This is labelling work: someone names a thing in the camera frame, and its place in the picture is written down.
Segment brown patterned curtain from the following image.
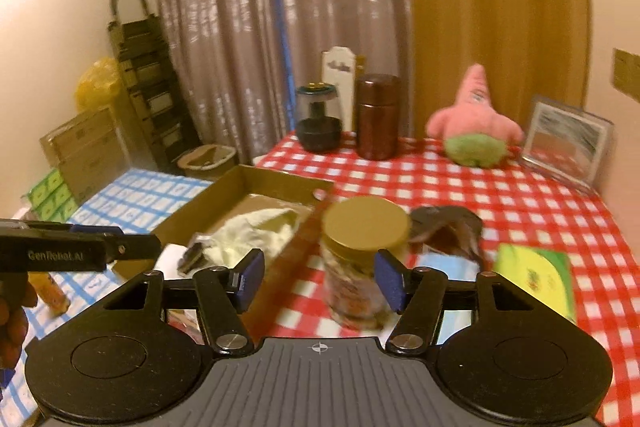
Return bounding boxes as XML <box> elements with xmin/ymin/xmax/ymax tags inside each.
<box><xmin>152</xmin><ymin>0</ymin><xmax>413</xmax><ymax>162</ymax></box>

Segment beige plastic basket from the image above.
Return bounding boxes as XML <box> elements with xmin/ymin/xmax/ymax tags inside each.
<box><xmin>177</xmin><ymin>144</ymin><xmax>236</xmax><ymax>180</ymax></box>

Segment green tissue box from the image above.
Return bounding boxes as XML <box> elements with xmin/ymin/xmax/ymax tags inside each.
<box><xmin>492</xmin><ymin>243</ymin><xmax>578</xmax><ymax>323</ymax></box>

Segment cream towel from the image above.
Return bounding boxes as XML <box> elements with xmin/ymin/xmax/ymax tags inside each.
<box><xmin>207</xmin><ymin>207</ymin><xmax>297</xmax><ymax>269</ymax></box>

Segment yellow plastic bag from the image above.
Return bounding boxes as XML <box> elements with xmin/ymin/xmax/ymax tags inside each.
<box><xmin>75</xmin><ymin>57</ymin><xmax>123</xmax><ymax>112</ymax></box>

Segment large gold wall socket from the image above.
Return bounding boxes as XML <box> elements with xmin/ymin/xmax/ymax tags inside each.
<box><xmin>612</xmin><ymin>48</ymin><xmax>640</xmax><ymax>102</ymax></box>

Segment picture frame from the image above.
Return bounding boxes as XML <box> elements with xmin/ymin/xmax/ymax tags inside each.
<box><xmin>520</xmin><ymin>96</ymin><xmax>615</xmax><ymax>194</ymax></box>

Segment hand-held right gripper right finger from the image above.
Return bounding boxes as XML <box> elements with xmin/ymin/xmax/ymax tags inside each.
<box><xmin>374</xmin><ymin>249</ymin><xmax>556</xmax><ymax>356</ymax></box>

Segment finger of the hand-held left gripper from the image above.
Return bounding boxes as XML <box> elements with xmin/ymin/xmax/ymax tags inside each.
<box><xmin>102</xmin><ymin>233</ymin><xmax>163</xmax><ymax>262</ymax></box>
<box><xmin>70</xmin><ymin>224</ymin><xmax>126</xmax><ymax>237</ymax></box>

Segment brown cardboard box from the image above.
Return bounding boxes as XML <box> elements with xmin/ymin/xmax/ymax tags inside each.
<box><xmin>114</xmin><ymin>164</ymin><xmax>335</xmax><ymax>338</ymax></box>

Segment cashew jar with gold lid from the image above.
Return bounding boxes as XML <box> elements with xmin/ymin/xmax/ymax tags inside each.
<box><xmin>320</xmin><ymin>196</ymin><xmax>412</xmax><ymax>330</ymax></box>

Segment black folding rack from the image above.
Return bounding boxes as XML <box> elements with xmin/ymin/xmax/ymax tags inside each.
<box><xmin>106</xmin><ymin>0</ymin><xmax>201</xmax><ymax>172</ymax></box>

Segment large cardboard carton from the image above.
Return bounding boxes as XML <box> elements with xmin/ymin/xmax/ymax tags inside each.
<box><xmin>40</xmin><ymin>104</ymin><xmax>131</xmax><ymax>202</ymax></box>

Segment white paper napkin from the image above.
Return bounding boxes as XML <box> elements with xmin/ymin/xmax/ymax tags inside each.
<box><xmin>154</xmin><ymin>241</ymin><xmax>192</xmax><ymax>279</ymax></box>

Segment glass jar with dark base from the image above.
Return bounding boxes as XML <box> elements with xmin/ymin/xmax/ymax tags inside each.
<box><xmin>295</xmin><ymin>82</ymin><xmax>346</xmax><ymax>152</ymax></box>

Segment brown metal canister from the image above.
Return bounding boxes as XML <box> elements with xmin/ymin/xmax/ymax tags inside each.
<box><xmin>354</xmin><ymin>73</ymin><xmax>401</xmax><ymax>160</ymax></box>

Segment white wooden chair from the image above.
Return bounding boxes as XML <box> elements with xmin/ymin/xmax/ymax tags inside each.
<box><xmin>320</xmin><ymin>47</ymin><xmax>366</xmax><ymax>132</ymax></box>

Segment dark wrapper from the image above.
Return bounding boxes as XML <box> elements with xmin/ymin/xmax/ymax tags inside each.
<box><xmin>410</xmin><ymin>206</ymin><xmax>484</xmax><ymax>260</ymax></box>

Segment orange snack packet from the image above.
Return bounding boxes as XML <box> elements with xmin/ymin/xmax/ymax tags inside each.
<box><xmin>27</xmin><ymin>272</ymin><xmax>71</xmax><ymax>315</ymax></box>

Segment pink starfish plush toy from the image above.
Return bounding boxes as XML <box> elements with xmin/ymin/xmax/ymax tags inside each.
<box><xmin>426</xmin><ymin>63</ymin><xmax>525</xmax><ymax>168</ymax></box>

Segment red checkered tablecloth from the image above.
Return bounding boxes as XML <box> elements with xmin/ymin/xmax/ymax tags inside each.
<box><xmin>245</xmin><ymin>129</ymin><xmax>640</xmax><ymax>427</ymax></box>

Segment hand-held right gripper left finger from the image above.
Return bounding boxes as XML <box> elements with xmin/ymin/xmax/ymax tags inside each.
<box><xmin>82</xmin><ymin>249</ymin><xmax>266</xmax><ymax>356</ymax></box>

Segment blue face mask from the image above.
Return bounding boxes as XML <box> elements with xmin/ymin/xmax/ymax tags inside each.
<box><xmin>414</xmin><ymin>251</ymin><xmax>483</xmax><ymax>280</ymax></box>

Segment blue checkered tablecloth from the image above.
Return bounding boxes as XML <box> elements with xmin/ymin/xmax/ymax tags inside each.
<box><xmin>0</xmin><ymin>169</ymin><xmax>213</xmax><ymax>418</ymax></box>

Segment green boxes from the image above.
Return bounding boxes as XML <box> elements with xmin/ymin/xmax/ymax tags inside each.
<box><xmin>25</xmin><ymin>167</ymin><xmax>78</xmax><ymax>223</ymax></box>

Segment person's left hand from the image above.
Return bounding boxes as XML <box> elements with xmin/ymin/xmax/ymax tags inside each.
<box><xmin>0</xmin><ymin>278</ymin><xmax>39</xmax><ymax>371</ymax></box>

